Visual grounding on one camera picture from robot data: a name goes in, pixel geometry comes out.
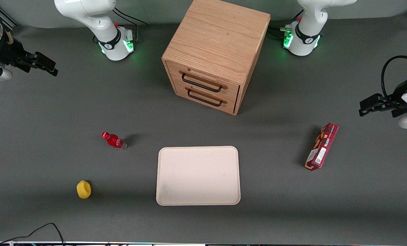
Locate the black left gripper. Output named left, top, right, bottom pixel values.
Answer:
left=358, top=81, right=407, bottom=117

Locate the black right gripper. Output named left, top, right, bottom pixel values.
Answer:
left=0, top=37, right=59, bottom=77

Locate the black metal drawer handle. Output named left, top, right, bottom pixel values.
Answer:
left=181, top=73, right=223, bottom=93
left=187, top=88, right=223, bottom=107

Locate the wooden drawer with handle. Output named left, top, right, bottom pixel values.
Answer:
left=167, top=61, right=241, bottom=97
left=173, top=82, right=239, bottom=114

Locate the wooden drawer cabinet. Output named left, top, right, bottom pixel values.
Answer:
left=162, top=0, right=271, bottom=116

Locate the red snack box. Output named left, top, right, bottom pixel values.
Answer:
left=304, top=122, right=339, bottom=172

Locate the red plastic bottle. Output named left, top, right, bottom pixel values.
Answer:
left=101, top=132, right=128, bottom=150

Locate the yellow lemon toy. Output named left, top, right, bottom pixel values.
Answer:
left=76, top=180, right=92, bottom=199

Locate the cream rectangular tray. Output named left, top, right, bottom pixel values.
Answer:
left=156, top=146, right=241, bottom=206

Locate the aluminium frame profile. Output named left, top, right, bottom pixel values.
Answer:
left=0, top=0, right=20, bottom=28

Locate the black right arm base cable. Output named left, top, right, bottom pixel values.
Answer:
left=112, top=7, right=149, bottom=44

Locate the black arm base cable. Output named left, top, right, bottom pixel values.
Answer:
left=268, top=10, right=305, bottom=39
left=112, top=7, right=149, bottom=44

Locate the black left arm base cable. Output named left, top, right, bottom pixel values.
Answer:
left=268, top=10, right=305, bottom=39

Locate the black cable at table edge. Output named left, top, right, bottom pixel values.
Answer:
left=0, top=222, right=66, bottom=246

